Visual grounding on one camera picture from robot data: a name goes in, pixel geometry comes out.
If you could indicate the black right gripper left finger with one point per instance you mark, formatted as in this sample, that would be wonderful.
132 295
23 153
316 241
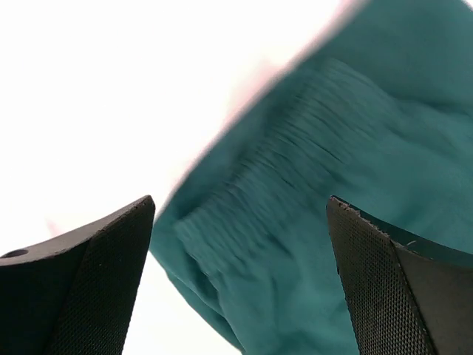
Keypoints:
75 293

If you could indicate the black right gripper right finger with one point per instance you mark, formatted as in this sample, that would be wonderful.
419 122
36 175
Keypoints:
405 294

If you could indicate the teal green shorts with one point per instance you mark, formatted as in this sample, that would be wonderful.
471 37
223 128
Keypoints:
380 116

